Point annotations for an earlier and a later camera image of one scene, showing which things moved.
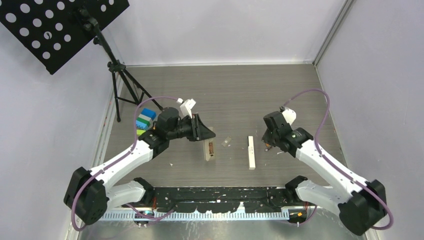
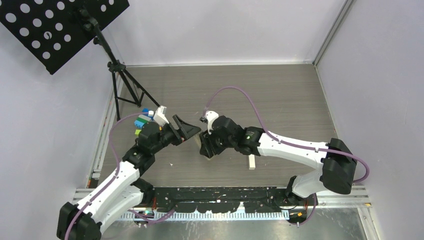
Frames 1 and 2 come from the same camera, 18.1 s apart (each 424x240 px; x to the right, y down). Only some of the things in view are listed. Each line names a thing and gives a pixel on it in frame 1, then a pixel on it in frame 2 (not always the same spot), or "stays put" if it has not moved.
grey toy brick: x=145 y=117 stays put
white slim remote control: x=251 y=153 stays put
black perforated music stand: x=53 y=31 stays put
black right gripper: x=265 y=138 → x=207 y=141
